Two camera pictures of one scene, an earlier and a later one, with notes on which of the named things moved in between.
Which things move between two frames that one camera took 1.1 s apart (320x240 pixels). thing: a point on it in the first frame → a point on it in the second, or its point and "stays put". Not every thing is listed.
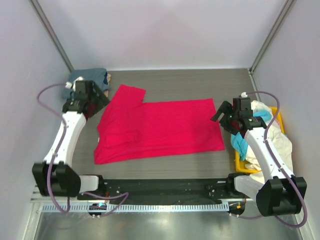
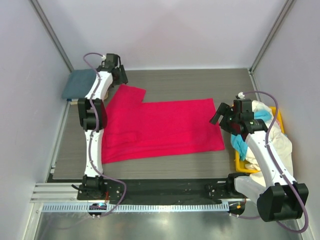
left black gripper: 94,97 → 122,75
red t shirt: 129,130 stays put
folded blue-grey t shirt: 99,75 stays put
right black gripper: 227,117 stays put
